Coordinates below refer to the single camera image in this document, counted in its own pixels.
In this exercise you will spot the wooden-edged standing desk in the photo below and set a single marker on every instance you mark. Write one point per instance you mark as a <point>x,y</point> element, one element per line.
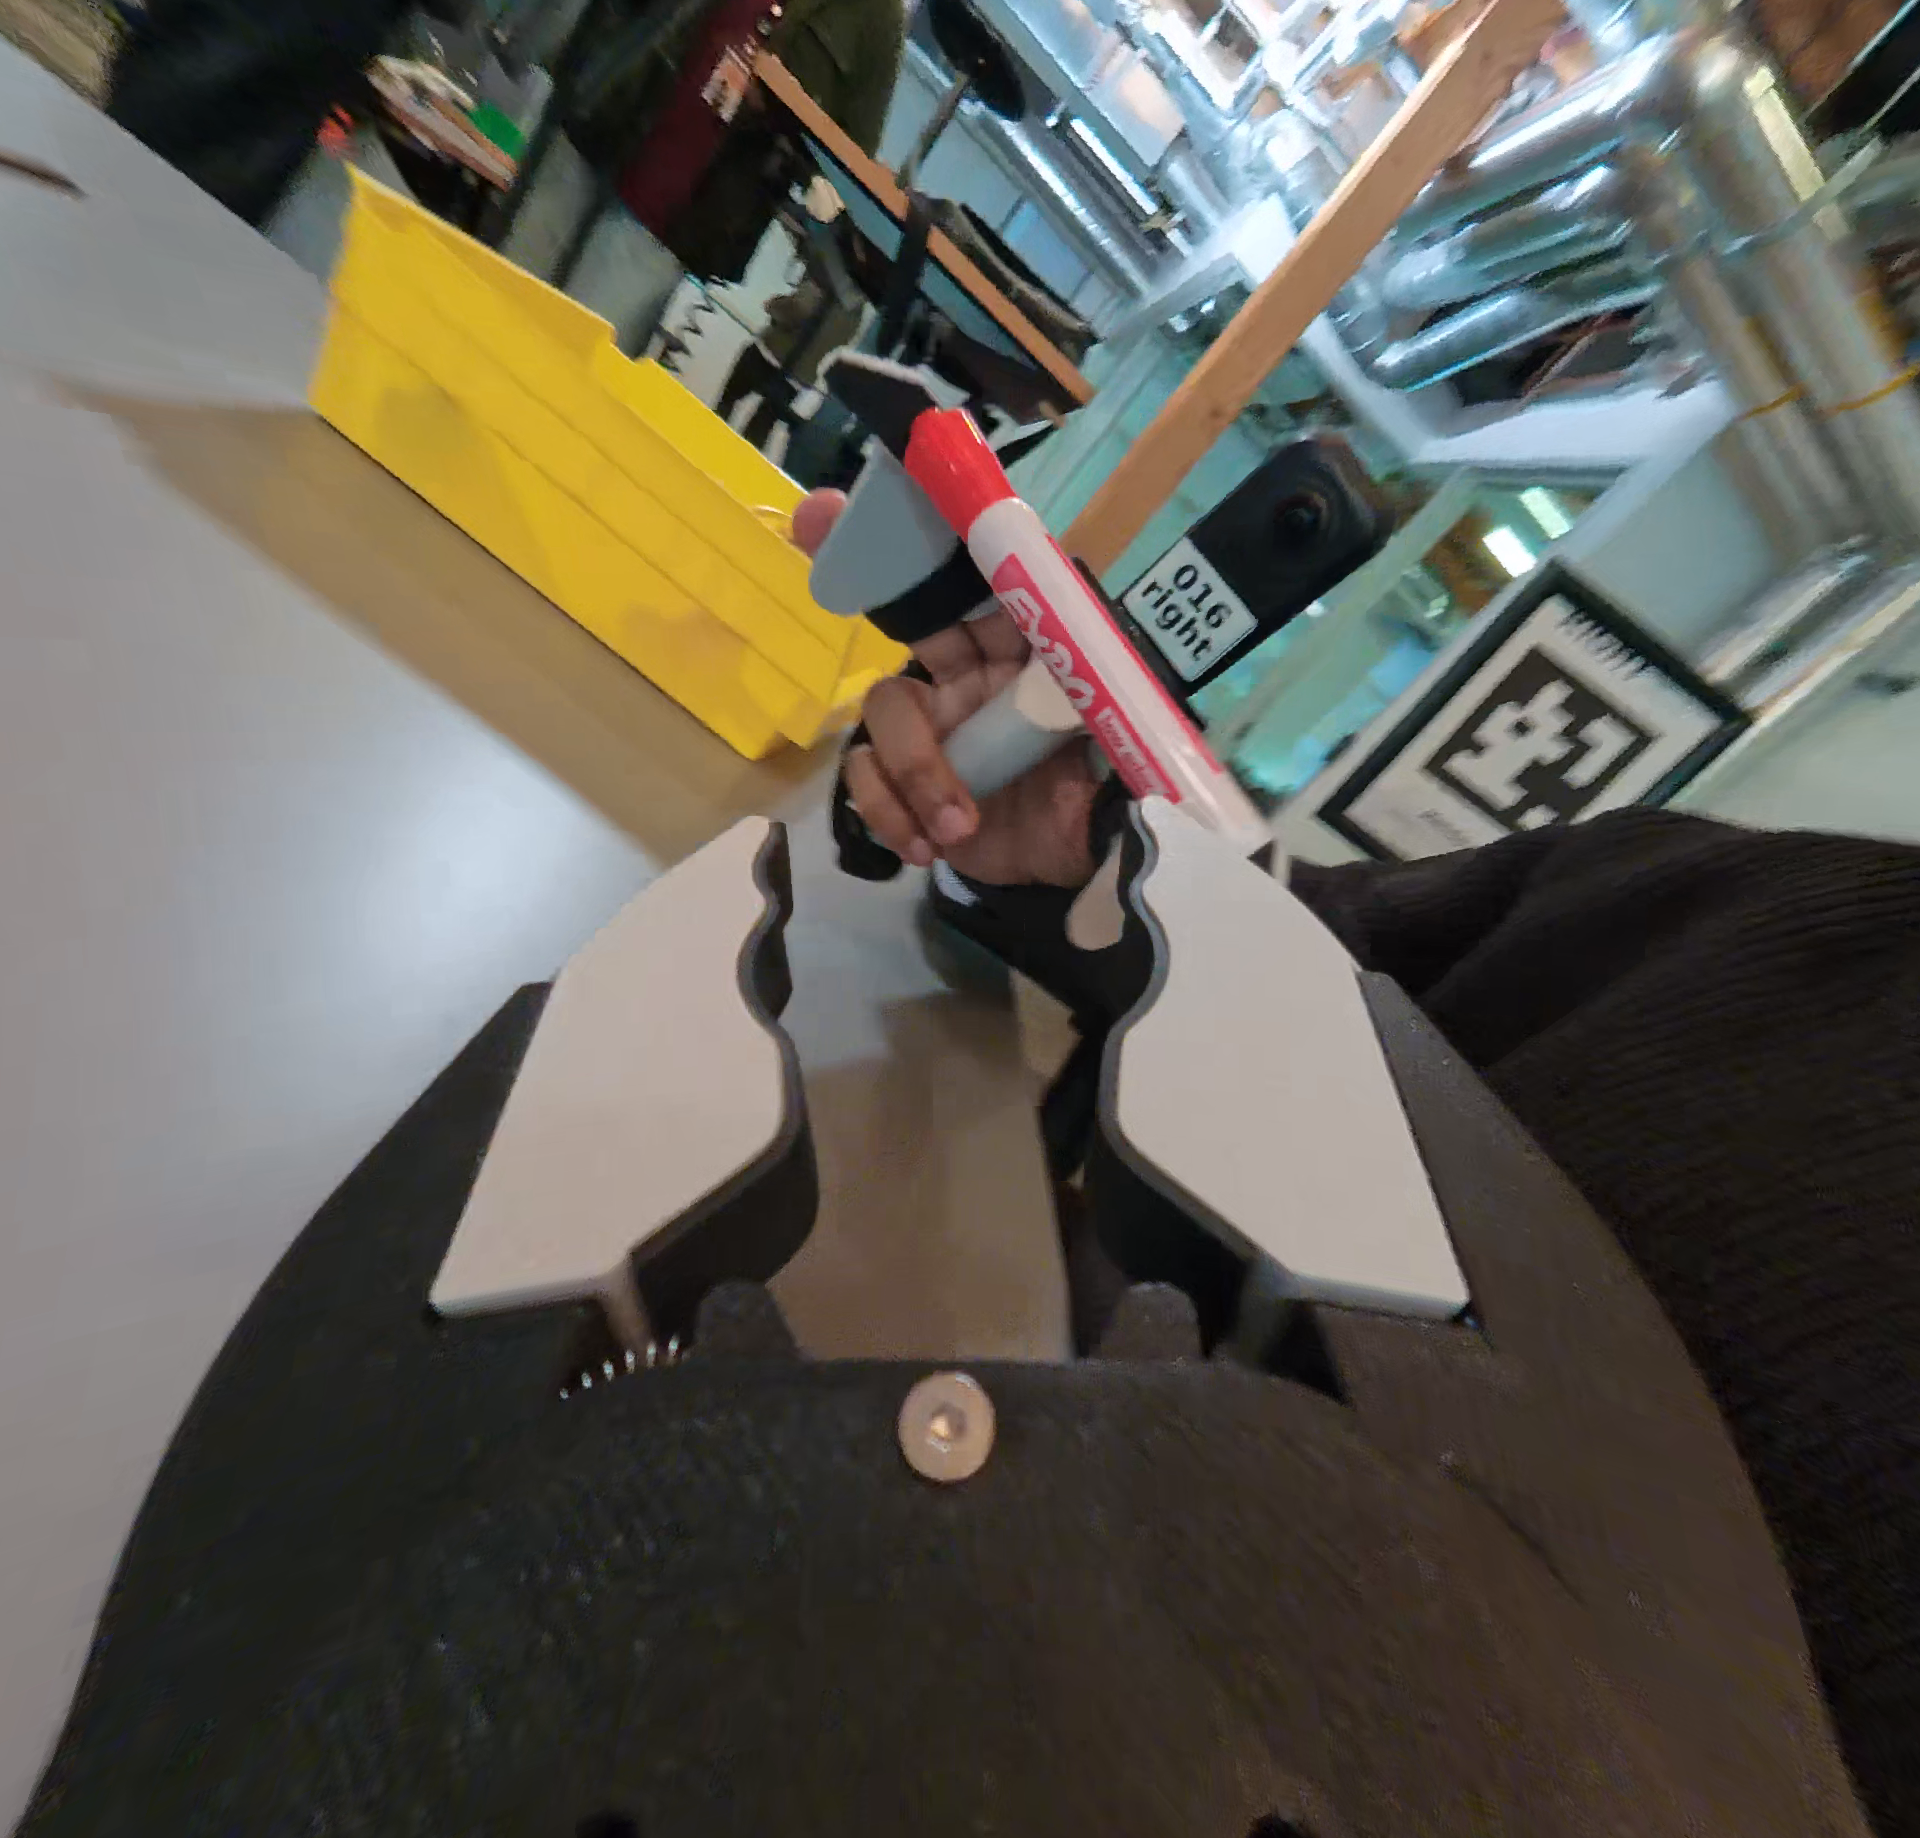
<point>932,231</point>

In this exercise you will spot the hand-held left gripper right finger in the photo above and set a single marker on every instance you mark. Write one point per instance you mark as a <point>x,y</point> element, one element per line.
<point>1275,1102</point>

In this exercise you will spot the black round-top stand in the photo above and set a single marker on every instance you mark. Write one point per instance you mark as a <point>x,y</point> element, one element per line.
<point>977,54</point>

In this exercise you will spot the wooden post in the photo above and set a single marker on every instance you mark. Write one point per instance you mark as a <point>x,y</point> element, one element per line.
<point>1320,264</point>

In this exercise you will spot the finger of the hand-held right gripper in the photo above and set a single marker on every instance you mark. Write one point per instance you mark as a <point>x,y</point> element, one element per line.
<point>1095,922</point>

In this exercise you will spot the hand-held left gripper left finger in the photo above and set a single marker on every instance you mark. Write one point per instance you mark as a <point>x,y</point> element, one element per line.
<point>631,1119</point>

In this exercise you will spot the yellow storage bin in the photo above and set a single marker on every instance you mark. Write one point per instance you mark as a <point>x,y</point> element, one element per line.
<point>528,411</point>

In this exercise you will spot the framed tag sign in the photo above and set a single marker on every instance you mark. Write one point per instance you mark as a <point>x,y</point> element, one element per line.
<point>1544,731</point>

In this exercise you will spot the person's right hand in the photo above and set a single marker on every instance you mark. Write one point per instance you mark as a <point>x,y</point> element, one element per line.
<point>1037,833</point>

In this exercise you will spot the red dry-erase marker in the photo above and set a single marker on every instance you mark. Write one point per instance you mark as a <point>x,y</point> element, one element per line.
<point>1053,621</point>

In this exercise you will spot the person's right forearm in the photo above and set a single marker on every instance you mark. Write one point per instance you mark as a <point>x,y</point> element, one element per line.
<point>1652,1042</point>

